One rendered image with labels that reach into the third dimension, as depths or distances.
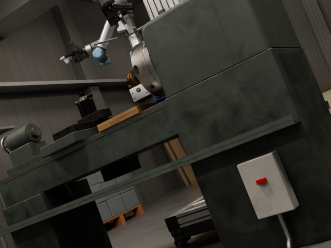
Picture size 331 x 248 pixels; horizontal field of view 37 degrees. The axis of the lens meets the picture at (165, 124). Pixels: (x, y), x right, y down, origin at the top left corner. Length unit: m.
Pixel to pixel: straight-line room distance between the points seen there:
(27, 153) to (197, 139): 1.36
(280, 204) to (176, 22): 0.97
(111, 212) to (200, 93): 4.99
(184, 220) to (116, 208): 4.09
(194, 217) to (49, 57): 6.40
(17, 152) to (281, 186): 1.89
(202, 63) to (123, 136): 0.65
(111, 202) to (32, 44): 3.33
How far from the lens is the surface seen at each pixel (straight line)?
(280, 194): 2.20
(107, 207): 7.14
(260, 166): 2.20
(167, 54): 2.43
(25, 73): 8.54
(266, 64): 2.21
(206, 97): 2.34
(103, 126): 2.75
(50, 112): 8.56
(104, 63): 3.64
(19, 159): 3.43
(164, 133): 2.55
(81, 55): 3.72
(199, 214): 3.22
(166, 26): 2.44
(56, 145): 2.95
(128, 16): 3.68
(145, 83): 2.61
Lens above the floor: 0.55
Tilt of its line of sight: 5 degrees up
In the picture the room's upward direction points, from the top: 21 degrees counter-clockwise
